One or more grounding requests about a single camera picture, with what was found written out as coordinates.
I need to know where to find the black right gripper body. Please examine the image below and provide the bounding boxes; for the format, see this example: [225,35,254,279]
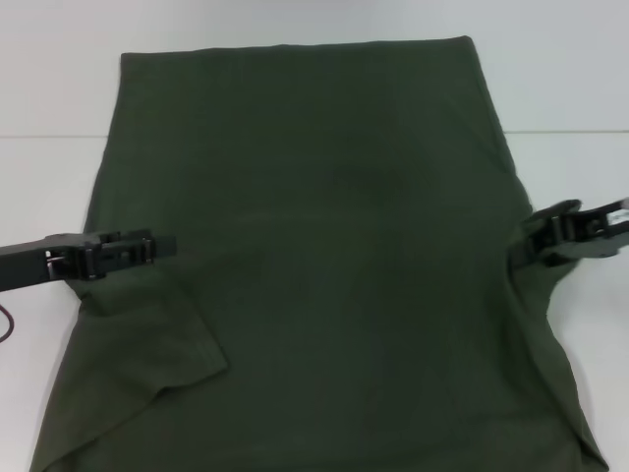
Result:
[584,196,629,258]

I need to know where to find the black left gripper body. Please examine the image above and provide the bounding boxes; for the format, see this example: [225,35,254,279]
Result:
[0,230,107,295]

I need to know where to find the dark green shirt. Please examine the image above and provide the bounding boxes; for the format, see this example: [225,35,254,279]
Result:
[27,34,610,472]

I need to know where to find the dark red left cable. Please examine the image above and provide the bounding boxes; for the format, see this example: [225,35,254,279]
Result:
[0,304,17,346]

